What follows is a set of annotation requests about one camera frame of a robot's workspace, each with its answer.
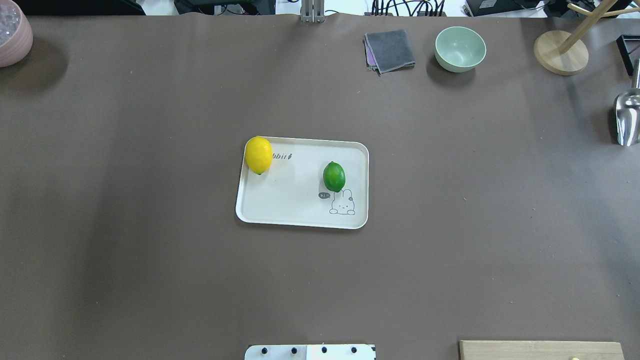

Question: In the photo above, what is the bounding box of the green lime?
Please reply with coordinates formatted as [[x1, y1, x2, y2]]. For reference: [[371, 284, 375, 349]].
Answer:
[[322, 161, 346, 193]]

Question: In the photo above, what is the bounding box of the yellow lemon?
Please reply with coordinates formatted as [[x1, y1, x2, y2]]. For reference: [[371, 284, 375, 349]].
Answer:
[[244, 136, 274, 175]]

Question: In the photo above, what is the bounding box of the white rabbit tray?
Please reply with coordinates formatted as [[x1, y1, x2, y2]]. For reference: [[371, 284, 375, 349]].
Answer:
[[235, 136, 370, 230]]

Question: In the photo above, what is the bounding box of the black glass rack tray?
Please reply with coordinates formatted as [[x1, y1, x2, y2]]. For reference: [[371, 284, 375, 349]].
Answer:
[[615, 34, 640, 76]]

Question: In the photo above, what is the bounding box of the purple cloth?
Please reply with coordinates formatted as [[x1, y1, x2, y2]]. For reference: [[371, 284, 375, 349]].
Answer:
[[363, 39, 378, 71]]

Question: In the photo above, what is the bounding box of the grey folded cloth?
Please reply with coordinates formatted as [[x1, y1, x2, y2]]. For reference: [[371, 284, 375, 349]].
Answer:
[[364, 29, 416, 75]]

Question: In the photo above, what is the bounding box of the mint green bowl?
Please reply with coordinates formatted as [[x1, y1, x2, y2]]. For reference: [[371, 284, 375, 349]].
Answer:
[[435, 26, 487, 73]]

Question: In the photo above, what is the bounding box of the wooden cutting board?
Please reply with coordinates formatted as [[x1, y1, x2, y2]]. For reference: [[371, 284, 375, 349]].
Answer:
[[459, 340, 625, 360]]

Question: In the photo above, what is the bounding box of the wooden mug tree stand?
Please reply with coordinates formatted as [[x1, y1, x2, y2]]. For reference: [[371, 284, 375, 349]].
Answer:
[[534, 0, 640, 76]]

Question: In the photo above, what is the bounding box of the metal scoop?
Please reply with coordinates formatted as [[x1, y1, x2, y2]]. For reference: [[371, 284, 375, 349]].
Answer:
[[615, 59, 640, 147]]

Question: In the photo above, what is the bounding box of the pink bowl with ice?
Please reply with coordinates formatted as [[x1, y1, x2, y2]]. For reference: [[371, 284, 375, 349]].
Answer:
[[0, 0, 34, 68]]

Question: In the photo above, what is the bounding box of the aluminium frame post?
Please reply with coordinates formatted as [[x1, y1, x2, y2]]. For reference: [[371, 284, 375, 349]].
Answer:
[[300, 0, 325, 23]]

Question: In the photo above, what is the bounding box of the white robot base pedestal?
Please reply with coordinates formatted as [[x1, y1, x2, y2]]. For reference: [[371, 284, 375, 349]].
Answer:
[[244, 343, 377, 360]]

